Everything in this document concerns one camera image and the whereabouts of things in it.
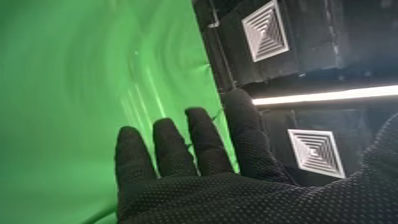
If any white square ceiling vent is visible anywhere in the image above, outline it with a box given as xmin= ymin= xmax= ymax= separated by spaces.
xmin=286 ymin=128 xmax=348 ymax=180
xmin=240 ymin=0 xmax=291 ymax=63

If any ceiling light strip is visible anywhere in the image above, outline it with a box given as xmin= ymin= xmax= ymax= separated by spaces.
xmin=250 ymin=84 xmax=398 ymax=107

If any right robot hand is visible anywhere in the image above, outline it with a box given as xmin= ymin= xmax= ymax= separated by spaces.
xmin=112 ymin=88 xmax=398 ymax=224

